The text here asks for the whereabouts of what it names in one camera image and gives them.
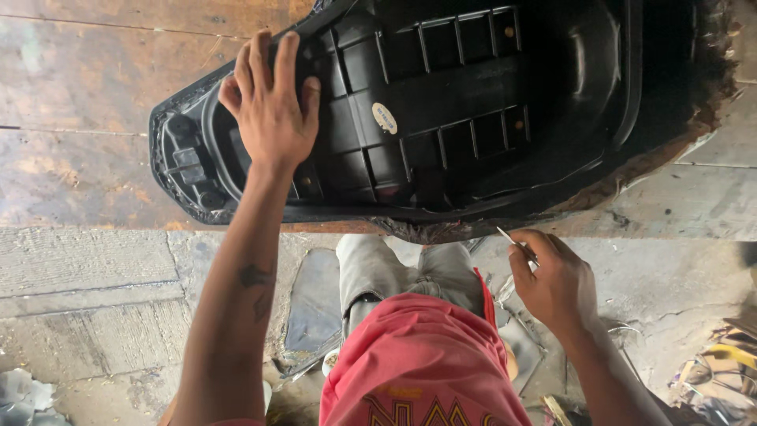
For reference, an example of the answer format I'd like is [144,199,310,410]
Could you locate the person's right hand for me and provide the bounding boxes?
[507,228,599,339]

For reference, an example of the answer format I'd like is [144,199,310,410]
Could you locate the person's left hand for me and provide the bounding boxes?
[218,30,322,171]

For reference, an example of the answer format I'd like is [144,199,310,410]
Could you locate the small metal blade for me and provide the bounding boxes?
[496,226,540,267]

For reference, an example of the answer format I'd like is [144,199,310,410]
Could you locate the black motorcycle seat base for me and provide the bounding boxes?
[148,0,737,245]

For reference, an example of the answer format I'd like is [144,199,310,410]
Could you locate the clear plastic scrap sheet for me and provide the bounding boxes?
[488,272,548,397]

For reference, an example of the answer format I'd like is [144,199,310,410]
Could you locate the oval white sticker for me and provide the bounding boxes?
[371,102,399,136]

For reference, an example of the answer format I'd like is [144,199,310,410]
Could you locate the person's grey trousers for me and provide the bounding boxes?
[335,233,487,338]

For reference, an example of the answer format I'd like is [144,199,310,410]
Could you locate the person's red shirt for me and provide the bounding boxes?
[210,267,533,426]

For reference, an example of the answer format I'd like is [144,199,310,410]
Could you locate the heap of scrap material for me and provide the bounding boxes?
[668,314,757,426]

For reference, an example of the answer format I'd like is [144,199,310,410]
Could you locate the dark vinyl scrap sheet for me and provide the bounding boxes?
[275,247,344,379]

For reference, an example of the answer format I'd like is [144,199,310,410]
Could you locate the crumpled grey plastic scrap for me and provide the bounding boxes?
[0,367,72,426]

